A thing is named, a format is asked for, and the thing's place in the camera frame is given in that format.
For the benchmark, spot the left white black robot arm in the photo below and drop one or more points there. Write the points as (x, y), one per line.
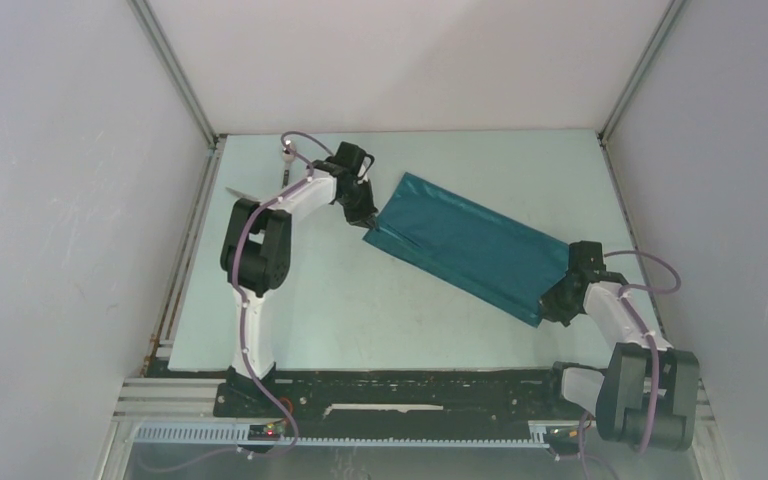
(257, 251)

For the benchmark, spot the silver spoon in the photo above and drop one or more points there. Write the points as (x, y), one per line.
(288, 157)

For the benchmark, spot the silver knife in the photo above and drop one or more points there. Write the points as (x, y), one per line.
(240, 195)

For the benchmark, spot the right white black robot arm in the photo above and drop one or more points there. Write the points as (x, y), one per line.
(647, 395)

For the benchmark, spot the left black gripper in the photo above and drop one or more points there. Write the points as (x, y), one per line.
(365, 216)

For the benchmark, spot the grey slotted cable duct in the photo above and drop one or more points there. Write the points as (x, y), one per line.
(244, 435)

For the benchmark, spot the teal cloth napkin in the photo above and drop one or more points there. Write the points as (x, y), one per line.
(469, 246)

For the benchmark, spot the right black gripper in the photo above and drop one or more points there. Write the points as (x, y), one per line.
(550, 309)

